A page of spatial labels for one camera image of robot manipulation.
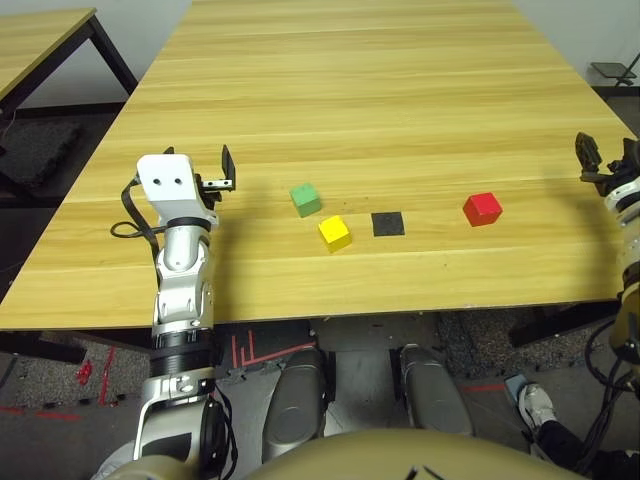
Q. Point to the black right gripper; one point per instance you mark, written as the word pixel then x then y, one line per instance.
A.
pixel 612 176

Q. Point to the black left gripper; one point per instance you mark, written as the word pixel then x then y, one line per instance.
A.
pixel 212 186

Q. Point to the green wooden block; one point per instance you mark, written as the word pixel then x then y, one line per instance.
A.
pixel 305 199

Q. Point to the red wooden block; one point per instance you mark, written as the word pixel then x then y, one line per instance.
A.
pixel 481 207

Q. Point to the yellow wooden block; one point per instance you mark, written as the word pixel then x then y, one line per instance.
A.
pixel 334 231

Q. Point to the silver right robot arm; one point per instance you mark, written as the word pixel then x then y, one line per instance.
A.
pixel 627 330

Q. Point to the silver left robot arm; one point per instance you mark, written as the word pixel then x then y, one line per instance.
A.
pixel 182 250

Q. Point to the black folding stand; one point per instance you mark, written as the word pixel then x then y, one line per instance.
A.
pixel 614 69

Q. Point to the black foam floor mat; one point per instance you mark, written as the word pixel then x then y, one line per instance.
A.
pixel 35 150

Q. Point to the black table foot bar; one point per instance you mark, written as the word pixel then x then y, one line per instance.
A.
pixel 560 325
pixel 40 347

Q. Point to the black square mat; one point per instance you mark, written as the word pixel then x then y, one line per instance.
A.
pixel 388 224

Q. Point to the light blue flat pad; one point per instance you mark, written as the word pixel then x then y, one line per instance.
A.
pixel 515 384

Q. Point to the grey robot left leg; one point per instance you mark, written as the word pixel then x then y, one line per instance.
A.
pixel 292 400

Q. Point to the grey robot leg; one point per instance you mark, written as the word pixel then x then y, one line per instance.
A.
pixel 432 390
pixel 292 400

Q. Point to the white sneaker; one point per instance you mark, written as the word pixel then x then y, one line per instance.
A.
pixel 535 407

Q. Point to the grey robot right leg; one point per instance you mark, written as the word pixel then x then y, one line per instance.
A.
pixel 432 390

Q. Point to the bystander leg dark trousers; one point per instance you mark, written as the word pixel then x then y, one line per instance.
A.
pixel 560 445

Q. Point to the beige robot torso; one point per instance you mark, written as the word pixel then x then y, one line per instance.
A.
pixel 350 455

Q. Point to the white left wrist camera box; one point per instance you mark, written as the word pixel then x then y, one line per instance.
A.
pixel 165 185

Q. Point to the wooden side table black frame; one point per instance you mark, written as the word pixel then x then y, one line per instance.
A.
pixel 30 45

